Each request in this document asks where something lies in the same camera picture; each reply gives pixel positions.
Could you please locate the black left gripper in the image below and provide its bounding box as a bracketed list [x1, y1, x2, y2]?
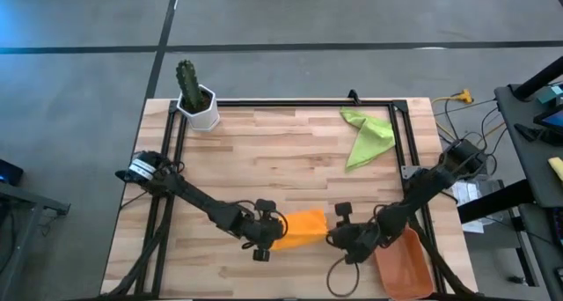
[239, 198, 286, 263]

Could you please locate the black floor cable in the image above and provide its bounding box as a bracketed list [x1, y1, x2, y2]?
[442, 99, 498, 143]

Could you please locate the green microfiber towel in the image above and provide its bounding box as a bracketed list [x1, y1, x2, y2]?
[340, 106, 397, 173]

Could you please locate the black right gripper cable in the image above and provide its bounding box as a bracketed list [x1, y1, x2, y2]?
[325, 255, 362, 299]

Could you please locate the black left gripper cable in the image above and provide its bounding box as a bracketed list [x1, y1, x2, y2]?
[227, 198, 290, 239]

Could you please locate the yellow extension cord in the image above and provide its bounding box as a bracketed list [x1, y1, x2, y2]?
[430, 88, 475, 137]

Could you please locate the black keyboard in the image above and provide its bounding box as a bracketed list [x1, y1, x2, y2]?
[552, 206, 563, 249]

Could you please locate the flat black desk gadget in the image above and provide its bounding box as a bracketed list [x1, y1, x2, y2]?
[513, 122, 563, 146]

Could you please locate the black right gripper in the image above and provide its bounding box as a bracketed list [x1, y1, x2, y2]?
[325, 202, 384, 266]

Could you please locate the green cactus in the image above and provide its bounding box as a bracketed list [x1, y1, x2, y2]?
[175, 59, 208, 114]

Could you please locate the yellow cloth item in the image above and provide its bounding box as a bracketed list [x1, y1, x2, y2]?
[547, 156, 563, 182]

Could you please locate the white hexagonal plant pot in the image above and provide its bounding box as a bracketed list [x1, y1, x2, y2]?
[176, 84, 221, 132]

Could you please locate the teal box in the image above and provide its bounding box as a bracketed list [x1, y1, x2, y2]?
[537, 84, 563, 105]

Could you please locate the black device with blue light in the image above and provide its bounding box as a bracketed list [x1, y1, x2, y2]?
[0, 158, 25, 187]

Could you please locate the orange microfiber towel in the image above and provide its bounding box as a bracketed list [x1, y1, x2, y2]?
[269, 209, 330, 252]

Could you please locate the gray metal stand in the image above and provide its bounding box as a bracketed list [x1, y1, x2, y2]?
[0, 180, 71, 301]

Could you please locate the black monitor stand pole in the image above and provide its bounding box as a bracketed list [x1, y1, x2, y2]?
[513, 56, 563, 100]

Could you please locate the black aluminium frame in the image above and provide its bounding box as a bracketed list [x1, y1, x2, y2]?
[100, 99, 479, 301]

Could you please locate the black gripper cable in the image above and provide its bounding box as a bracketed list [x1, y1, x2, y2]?
[227, 198, 290, 239]
[325, 255, 362, 299]

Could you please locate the terracotta plastic basket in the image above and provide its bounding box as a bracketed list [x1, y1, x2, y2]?
[373, 224, 435, 301]

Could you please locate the black tablet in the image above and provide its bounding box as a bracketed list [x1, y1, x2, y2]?
[532, 106, 563, 135]

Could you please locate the black side desk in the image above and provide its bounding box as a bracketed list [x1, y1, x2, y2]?
[457, 84, 563, 301]

